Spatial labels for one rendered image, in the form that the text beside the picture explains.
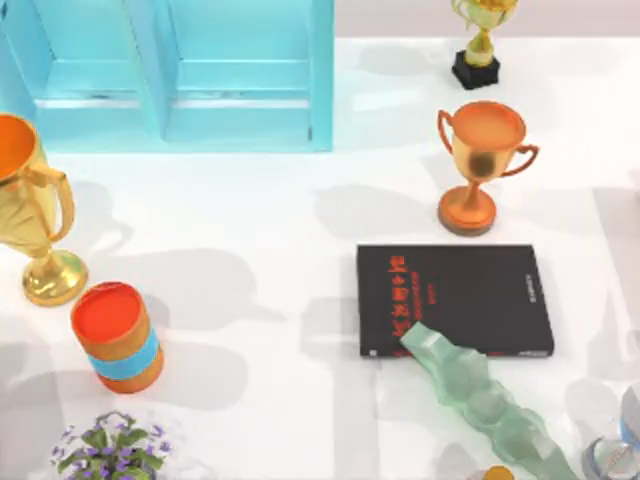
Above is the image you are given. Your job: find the black book with red print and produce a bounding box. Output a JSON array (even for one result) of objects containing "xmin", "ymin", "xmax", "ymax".
[{"xmin": 356, "ymin": 243, "xmax": 556, "ymax": 359}]

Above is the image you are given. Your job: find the purple flowering potted plant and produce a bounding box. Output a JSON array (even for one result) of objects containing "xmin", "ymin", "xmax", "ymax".
[{"xmin": 50, "ymin": 410, "xmax": 174, "ymax": 480}]

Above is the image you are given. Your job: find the light blue rack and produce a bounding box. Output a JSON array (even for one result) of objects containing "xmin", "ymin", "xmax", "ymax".
[{"xmin": 0, "ymin": 0, "xmax": 335, "ymax": 155}]

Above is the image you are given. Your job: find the orange can with blue band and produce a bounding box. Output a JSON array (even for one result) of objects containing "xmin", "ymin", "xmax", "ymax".
[{"xmin": 70, "ymin": 280, "xmax": 165, "ymax": 395}]

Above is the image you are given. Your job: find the large gold trophy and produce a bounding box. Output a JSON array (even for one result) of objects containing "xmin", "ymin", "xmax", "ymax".
[{"xmin": 0, "ymin": 113, "xmax": 90, "ymax": 307}]

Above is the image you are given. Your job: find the copper trophy with handles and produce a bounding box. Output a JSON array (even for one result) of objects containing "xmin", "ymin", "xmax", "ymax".
[{"xmin": 437, "ymin": 100, "xmax": 541, "ymax": 238}]

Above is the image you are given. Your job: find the gold trophy with black base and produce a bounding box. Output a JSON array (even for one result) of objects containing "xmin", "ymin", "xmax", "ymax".
[{"xmin": 451, "ymin": 0, "xmax": 520, "ymax": 92}]

